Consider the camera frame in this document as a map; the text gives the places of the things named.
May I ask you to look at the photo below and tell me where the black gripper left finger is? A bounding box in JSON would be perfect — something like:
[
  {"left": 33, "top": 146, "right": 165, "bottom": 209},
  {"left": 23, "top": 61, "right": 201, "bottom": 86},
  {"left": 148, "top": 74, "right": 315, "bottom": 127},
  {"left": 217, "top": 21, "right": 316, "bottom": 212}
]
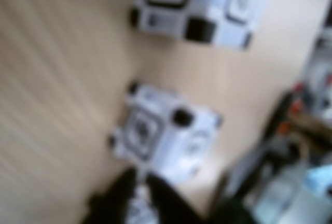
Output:
[{"left": 80, "top": 168, "right": 138, "bottom": 224}]

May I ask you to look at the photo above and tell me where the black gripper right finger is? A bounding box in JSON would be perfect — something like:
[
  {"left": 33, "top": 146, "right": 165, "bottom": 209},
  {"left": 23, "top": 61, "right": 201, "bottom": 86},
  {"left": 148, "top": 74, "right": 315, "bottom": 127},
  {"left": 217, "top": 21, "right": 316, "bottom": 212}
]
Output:
[{"left": 145, "top": 173, "right": 208, "bottom": 224}]

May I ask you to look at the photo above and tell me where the white cube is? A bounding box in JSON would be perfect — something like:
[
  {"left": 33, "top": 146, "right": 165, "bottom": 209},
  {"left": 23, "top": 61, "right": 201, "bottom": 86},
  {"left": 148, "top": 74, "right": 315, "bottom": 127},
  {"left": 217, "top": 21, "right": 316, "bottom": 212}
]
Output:
[
  {"left": 128, "top": 0, "right": 262, "bottom": 52},
  {"left": 127, "top": 179, "right": 161, "bottom": 224},
  {"left": 107, "top": 80, "right": 225, "bottom": 183}
]

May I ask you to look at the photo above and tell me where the white cube, paperclip-like symbol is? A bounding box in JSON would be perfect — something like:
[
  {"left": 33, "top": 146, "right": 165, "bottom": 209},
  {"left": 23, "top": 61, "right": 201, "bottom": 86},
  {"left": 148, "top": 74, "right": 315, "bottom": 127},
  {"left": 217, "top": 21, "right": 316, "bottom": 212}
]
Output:
[{"left": 127, "top": 179, "right": 161, "bottom": 224}]

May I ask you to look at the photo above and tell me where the light blue packet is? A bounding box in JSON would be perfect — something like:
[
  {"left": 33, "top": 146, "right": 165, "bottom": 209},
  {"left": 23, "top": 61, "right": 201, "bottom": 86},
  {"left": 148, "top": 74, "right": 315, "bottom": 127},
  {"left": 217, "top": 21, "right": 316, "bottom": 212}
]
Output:
[{"left": 305, "top": 164, "right": 332, "bottom": 196}]

